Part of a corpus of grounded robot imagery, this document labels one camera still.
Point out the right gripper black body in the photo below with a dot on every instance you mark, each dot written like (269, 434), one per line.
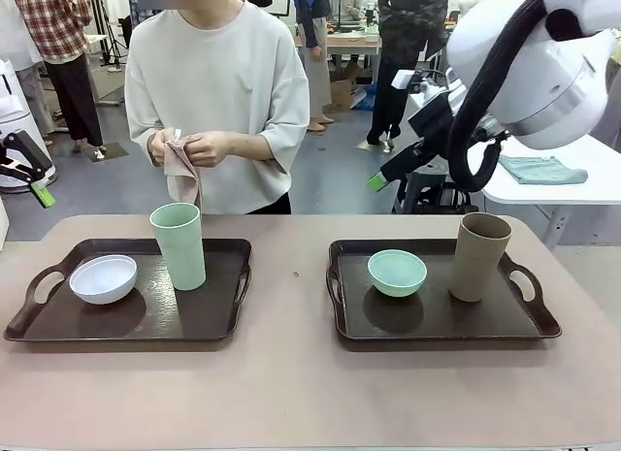
(432, 123)

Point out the light green plastic bowl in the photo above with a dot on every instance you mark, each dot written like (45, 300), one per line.
(397, 276)

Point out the blue-grey cloth mat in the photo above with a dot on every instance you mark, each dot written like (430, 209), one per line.
(543, 170)

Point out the tall brown cup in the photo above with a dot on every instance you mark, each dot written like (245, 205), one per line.
(478, 267)

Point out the white plastic bowl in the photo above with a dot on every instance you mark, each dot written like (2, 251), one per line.
(103, 281)

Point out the beige cloth mat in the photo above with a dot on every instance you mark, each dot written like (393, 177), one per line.
(182, 174)

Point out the tall light green cup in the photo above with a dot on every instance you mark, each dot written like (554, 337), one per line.
(182, 257)

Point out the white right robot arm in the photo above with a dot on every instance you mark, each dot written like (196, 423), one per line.
(548, 82)

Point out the person's right forearm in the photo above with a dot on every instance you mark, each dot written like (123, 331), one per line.
(154, 133)

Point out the dark brown plastic serving tray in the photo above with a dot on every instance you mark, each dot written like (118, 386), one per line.
(436, 325)
(121, 325)

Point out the person's right hand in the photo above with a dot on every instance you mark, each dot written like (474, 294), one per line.
(160, 148)

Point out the person's left hand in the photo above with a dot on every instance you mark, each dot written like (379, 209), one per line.
(211, 149)

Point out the white cylindrical air purifier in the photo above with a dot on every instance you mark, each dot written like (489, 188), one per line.
(19, 116)

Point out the white box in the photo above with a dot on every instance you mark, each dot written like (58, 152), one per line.
(3, 225)

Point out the person in dark patterned jacket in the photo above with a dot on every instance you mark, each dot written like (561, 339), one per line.
(402, 39)

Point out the brown cardboard box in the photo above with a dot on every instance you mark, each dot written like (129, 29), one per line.
(342, 89)

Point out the grey background desk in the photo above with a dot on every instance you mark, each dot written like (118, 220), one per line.
(354, 42)

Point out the person in red plaid shirt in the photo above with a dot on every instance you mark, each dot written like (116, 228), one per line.
(58, 34)

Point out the black light stand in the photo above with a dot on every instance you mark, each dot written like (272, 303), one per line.
(114, 43)

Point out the person with blue scarf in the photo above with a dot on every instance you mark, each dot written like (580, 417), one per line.
(313, 48)

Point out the white rounded side table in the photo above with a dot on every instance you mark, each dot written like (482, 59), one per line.
(558, 191)

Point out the person in white t-shirt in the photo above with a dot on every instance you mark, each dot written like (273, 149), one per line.
(218, 73)

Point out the grey floor base plate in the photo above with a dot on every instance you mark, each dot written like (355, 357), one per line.
(107, 150)

